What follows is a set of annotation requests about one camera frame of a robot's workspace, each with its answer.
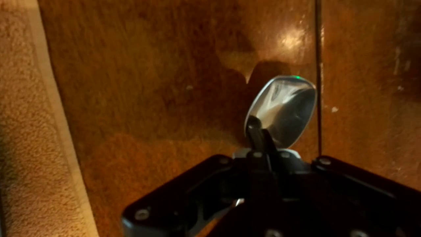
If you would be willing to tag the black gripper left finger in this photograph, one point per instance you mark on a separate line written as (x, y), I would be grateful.
(198, 197)

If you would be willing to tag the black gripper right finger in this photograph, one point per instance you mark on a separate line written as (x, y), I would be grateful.
(350, 201)

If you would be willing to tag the silver spoon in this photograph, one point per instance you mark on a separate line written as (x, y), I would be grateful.
(284, 105)

